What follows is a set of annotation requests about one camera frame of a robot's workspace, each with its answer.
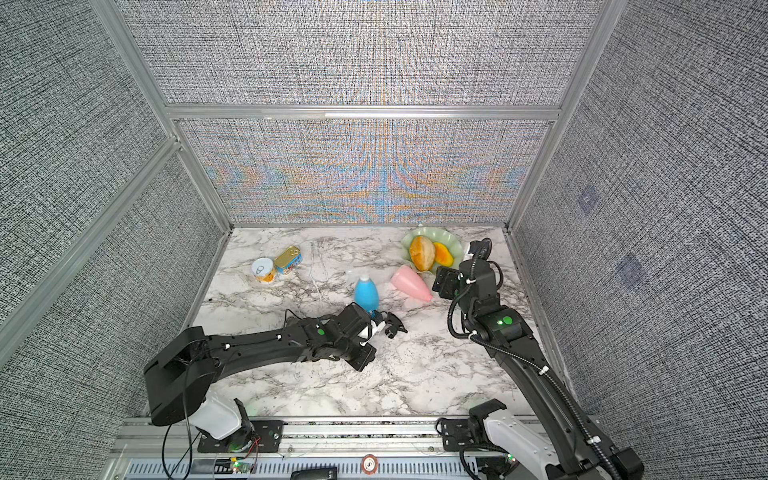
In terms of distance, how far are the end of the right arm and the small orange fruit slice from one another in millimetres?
379

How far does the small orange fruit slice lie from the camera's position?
1.05m

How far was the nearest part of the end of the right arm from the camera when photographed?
0.66m
